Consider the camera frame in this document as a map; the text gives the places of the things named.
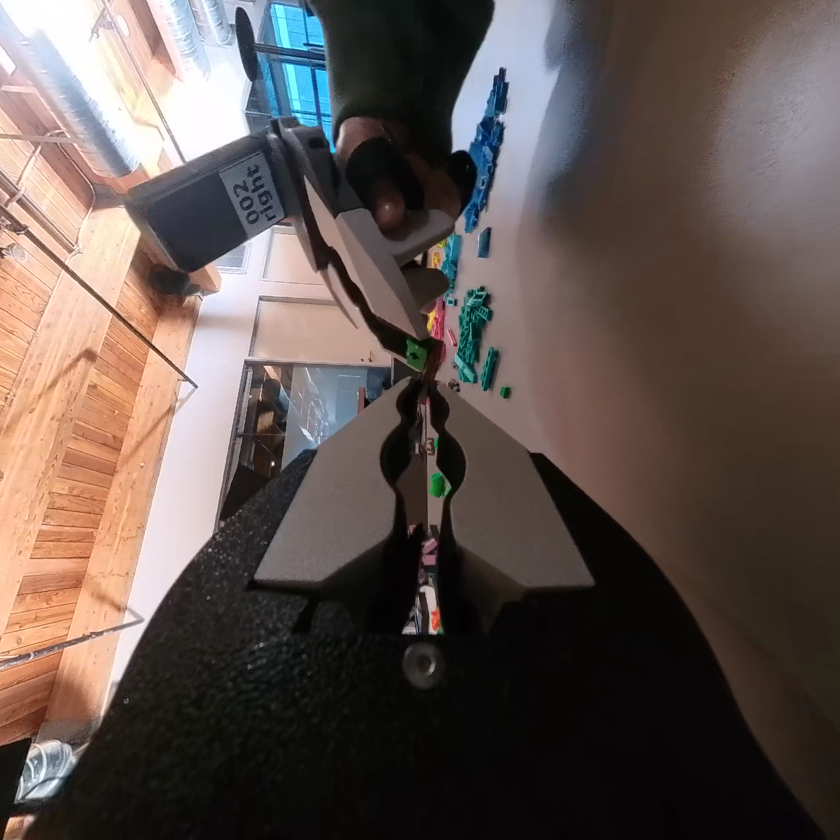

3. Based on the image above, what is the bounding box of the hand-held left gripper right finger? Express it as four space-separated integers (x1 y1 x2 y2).
427 384 596 630

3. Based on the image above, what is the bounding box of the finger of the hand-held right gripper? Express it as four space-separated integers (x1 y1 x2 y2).
323 269 409 362
308 192 457 343

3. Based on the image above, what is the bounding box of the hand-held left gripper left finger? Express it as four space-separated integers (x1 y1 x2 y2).
251 377 422 624

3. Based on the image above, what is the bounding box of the brown lego piece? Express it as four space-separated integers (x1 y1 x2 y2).
410 348 444 447

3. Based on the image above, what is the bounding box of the person's right forearm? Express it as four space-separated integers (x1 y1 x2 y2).
305 0 496 168

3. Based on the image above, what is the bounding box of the pile of cyan lego pieces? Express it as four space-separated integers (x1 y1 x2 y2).
436 233 463 298

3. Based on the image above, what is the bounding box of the pile of pink lego pieces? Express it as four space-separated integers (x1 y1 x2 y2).
427 298 460 349

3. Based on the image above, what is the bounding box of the pile of teal lego pieces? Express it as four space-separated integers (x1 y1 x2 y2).
453 287 500 385

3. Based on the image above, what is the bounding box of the pile of blue lego pieces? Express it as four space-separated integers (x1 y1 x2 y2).
462 66 514 235

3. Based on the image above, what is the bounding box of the person's right hand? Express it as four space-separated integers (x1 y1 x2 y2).
333 117 467 236

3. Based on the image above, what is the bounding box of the white door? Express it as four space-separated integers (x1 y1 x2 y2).
249 297 395 361
262 226 329 283

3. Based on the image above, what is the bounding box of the black ceiling speaker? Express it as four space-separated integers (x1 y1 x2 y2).
147 262 204 299

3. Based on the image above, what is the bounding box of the black floor lamp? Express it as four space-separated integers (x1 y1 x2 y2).
233 7 329 83

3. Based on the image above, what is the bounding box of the silver air duct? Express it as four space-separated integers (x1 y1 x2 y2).
16 740 80 798
0 13 142 178
147 0 237 80

